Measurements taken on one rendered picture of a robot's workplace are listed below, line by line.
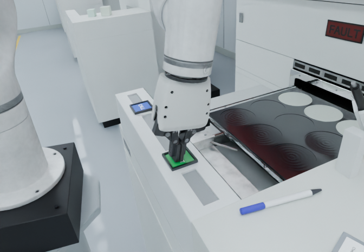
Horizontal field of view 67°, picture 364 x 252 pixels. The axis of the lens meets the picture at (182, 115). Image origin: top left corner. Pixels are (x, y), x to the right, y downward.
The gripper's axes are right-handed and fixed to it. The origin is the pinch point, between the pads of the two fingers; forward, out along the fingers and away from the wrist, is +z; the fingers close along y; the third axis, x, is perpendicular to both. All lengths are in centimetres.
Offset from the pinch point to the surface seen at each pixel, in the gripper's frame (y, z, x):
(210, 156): -12.8, 8.1, -6.6
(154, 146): 2.2, 3.0, -7.0
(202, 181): -2.1, 2.6, 7.6
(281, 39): -56, -16, -37
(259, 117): -31.7, 2.0, -13.3
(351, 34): -54, -23, -10
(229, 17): -210, -2, -302
